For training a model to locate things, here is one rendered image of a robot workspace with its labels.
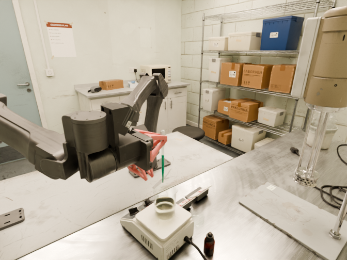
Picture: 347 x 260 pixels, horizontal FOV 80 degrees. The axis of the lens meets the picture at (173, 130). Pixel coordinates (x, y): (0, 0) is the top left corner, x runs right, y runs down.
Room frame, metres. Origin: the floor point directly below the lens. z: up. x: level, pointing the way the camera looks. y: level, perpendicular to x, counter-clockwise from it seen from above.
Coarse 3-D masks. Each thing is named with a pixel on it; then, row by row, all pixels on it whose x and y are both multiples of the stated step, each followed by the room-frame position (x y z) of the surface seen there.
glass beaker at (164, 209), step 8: (160, 184) 0.49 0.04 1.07; (168, 184) 0.50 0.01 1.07; (160, 192) 0.49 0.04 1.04; (168, 192) 0.49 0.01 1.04; (176, 192) 0.46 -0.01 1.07; (160, 200) 0.44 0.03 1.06; (168, 200) 0.44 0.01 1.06; (160, 208) 0.44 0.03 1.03; (168, 208) 0.44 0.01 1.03; (160, 216) 0.44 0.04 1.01; (168, 216) 0.44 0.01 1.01
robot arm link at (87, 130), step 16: (80, 112) 0.35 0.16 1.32; (96, 112) 0.35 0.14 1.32; (64, 128) 0.34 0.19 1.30; (80, 128) 0.31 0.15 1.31; (96, 128) 0.32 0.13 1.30; (64, 144) 0.33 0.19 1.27; (80, 144) 0.31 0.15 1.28; (96, 144) 0.31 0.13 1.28; (48, 160) 0.32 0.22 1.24; (64, 160) 0.32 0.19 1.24; (64, 176) 0.31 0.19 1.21
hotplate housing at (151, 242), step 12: (132, 228) 0.46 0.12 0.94; (144, 228) 0.43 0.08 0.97; (180, 228) 0.43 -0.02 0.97; (192, 228) 0.46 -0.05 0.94; (144, 240) 0.42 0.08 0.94; (156, 240) 0.39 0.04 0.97; (168, 240) 0.39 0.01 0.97; (180, 240) 0.42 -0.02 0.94; (156, 252) 0.39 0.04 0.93; (168, 252) 0.39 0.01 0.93
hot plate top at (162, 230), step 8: (152, 208) 0.49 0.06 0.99; (176, 208) 0.49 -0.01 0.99; (136, 216) 0.46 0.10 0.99; (144, 216) 0.46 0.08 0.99; (152, 216) 0.46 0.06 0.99; (176, 216) 0.46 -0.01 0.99; (184, 216) 0.46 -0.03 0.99; (144, 224) 0.43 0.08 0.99; (152, 224) 0.43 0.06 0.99; (160, 224) 0.43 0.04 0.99; (168, 224) 0.43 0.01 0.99; (176, 224) 0.43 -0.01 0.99; (152, 232) 0.40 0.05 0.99; (160, 232) 0.40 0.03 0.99; (168, 232) 0.40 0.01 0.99
